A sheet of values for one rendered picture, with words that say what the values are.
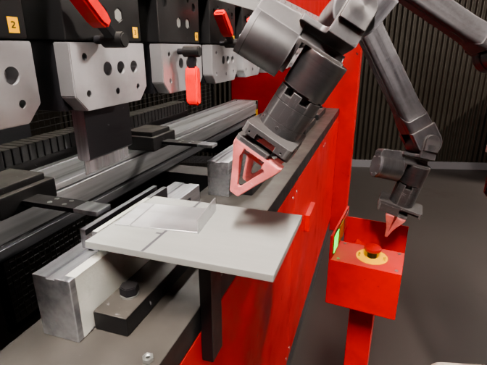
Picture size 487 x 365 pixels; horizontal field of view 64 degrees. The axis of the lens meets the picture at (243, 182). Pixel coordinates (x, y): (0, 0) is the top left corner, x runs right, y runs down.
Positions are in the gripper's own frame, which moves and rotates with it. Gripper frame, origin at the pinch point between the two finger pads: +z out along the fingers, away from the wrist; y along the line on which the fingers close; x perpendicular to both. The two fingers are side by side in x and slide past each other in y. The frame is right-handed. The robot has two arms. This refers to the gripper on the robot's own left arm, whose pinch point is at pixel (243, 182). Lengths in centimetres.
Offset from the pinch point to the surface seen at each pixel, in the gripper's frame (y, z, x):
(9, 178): 0.8, 25.1, -34.0
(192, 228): 2.4, 9.5, -2.2
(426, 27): -397, -65, 27
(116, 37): 7.6, -9.1, -20.8
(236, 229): 0.5, 6.5, 3.0
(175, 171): -56, 37, -25
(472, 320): -136, 53, 116
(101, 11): 10.1, -11.4, -22.0
